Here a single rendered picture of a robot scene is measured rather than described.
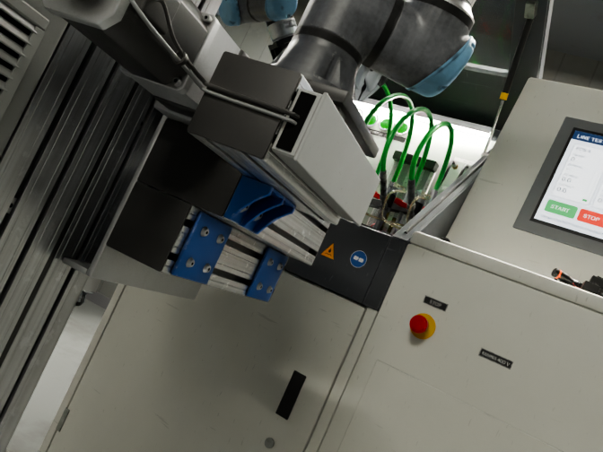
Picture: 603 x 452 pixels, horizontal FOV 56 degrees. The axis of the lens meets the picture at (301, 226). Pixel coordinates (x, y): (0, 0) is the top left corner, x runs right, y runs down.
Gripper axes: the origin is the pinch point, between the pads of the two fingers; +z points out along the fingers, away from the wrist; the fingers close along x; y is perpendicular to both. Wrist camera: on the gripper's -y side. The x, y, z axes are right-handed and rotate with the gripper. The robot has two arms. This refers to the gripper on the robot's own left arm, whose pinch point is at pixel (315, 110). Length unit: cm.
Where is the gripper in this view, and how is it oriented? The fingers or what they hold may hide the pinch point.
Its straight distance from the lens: 158.9
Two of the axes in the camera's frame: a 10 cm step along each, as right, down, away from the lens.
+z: 3.1, 9.3, 1.7
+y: -7.4, 3.5, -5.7
